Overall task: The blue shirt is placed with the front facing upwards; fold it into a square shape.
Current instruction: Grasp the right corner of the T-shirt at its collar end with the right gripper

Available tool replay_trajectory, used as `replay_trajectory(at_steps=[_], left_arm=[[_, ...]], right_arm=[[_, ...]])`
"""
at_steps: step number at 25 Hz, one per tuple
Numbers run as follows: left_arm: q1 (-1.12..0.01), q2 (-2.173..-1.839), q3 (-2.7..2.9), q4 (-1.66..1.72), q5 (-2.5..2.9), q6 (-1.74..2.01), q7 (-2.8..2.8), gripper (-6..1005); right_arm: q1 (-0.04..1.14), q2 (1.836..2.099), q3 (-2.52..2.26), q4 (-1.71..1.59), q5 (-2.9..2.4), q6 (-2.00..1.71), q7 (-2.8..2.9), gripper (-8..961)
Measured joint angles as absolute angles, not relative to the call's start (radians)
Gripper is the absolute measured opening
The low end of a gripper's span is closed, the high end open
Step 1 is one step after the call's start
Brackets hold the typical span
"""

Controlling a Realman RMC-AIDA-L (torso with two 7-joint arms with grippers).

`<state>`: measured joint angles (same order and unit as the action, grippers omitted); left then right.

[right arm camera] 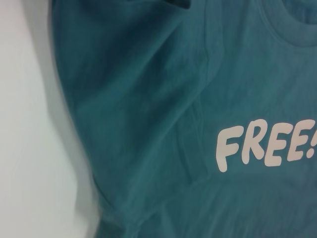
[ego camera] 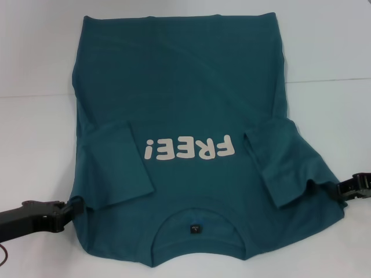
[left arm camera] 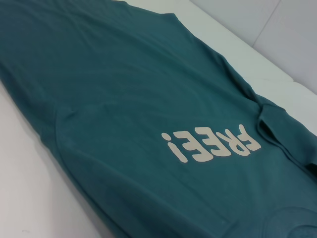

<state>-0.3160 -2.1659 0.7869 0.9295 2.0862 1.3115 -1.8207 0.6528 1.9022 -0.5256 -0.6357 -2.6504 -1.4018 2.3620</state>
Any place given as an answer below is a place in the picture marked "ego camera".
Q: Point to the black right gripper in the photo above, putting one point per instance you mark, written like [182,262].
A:
[363,181]

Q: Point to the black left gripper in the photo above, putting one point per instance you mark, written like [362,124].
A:
[23,221]

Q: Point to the teal t-shirt with FREE print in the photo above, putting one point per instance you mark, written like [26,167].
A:
[188,87]

